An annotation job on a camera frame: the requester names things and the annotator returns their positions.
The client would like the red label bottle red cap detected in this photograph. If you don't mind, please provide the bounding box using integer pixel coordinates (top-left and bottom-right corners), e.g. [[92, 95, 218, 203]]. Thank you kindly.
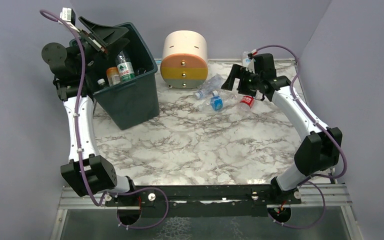
[[237, 95, 255, 113]]

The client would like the green label water bottle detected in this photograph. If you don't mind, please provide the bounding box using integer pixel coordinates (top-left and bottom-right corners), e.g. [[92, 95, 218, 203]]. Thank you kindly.
[[115, 51, 136, 83]]

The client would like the orange label juice bottle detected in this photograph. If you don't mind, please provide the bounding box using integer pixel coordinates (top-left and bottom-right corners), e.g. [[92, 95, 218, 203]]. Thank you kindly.
[[106, 67, 121, 86]]

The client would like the green jasmine tea bottle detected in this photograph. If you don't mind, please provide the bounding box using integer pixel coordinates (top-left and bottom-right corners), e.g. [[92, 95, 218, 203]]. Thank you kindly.
[[97, 78, 108, 89]]

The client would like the clear bottle blue white label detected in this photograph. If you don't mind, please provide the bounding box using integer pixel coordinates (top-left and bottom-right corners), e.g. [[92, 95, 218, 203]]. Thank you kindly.
[[241, 51, 252, 68]]

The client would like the green label bottle dark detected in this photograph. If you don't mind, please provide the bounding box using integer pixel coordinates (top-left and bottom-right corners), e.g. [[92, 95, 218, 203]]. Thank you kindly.
[[136, 67, 148, 76]]

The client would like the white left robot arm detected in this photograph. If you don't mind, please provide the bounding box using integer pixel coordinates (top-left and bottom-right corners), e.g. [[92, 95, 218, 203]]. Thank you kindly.
[[41, 17, 134, 197]]

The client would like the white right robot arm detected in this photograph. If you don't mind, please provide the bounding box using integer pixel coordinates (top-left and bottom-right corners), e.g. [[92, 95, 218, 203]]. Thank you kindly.
[[221, 53, 343, 194]]

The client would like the dark green plastic bin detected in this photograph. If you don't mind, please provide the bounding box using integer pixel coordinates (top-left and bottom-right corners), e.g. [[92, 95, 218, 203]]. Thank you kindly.
[[82, 22, 159, 130]]

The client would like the clear bottle blue cap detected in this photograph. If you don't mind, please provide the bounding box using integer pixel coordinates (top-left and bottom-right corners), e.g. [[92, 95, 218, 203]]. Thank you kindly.
[[194, 74, 225, 100]]

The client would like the round drawer cabinet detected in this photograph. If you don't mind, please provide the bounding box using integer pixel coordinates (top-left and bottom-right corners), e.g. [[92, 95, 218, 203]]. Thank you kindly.
[[160, 30, 209, 89]]

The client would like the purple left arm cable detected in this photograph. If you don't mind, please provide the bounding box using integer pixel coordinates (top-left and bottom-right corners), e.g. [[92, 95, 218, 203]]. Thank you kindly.
[[39, 9, 170, 230]]

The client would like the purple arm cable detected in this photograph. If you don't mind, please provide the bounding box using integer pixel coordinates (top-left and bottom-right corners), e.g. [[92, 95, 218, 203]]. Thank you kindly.
[[251, 44, 348, 230], [39, 9, 170, 230]]

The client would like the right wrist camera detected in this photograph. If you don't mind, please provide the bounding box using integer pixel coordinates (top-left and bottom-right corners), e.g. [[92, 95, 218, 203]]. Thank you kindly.
[[246, 49, 258, 73]]

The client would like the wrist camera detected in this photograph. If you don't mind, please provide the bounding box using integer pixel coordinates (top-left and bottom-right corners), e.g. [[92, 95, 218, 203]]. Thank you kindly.
[[246, 49, 258, 73], [58, 7, 80, 33]]

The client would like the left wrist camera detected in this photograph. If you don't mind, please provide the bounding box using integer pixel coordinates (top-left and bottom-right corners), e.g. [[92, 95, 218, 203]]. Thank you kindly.
[[58, 7, 80, 33]]

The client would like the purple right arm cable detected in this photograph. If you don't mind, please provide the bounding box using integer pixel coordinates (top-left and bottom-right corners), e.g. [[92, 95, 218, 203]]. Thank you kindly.
[[251, 44, 348, 230]]

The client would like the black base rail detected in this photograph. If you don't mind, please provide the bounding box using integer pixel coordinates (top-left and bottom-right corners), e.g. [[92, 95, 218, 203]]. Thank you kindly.
[[105, 184, 302, 219]]

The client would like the aluminium frame rail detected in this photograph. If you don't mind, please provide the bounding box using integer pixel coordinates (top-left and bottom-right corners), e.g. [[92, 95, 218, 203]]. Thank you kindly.
[[50, 183, 355, 240]]

